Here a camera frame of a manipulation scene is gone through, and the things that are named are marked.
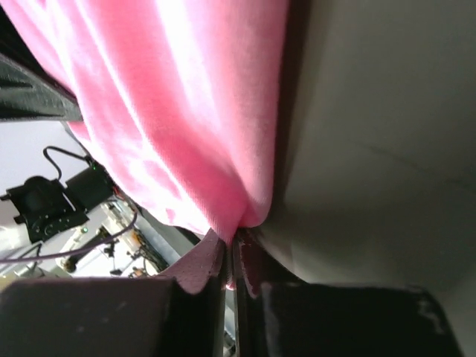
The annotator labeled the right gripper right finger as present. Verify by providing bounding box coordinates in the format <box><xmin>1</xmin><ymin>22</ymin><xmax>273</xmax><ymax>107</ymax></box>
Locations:
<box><xmin>232</xmin><ymin>229</ymin><xmax>463</xmax><ymax>356</ymax></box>

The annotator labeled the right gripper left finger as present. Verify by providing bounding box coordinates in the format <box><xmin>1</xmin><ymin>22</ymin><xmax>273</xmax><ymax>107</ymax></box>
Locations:
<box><xmin>1</xmin><ymin>231</ymin><xmax>226</xmax><ymax>356</ymax></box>

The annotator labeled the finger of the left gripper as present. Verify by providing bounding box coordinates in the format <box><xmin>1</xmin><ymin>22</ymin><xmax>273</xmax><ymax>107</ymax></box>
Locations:
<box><xmin>1</xmin><ymin>10</ymin><xmax>83</xmax><ymax>123</ymax></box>

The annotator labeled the pink t-shirt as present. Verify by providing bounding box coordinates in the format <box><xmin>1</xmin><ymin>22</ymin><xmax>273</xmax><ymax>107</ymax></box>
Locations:
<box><xmin>7</xmin><ymin>0</ymin><xmax>291</xmax><ymax>291</ymax></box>

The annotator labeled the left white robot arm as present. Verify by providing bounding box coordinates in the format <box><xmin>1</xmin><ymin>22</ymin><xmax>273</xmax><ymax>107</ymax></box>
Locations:
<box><xmin>1</xmin><ymin>12</ymin><xmax>114</xmax><ymax>248</ymax></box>

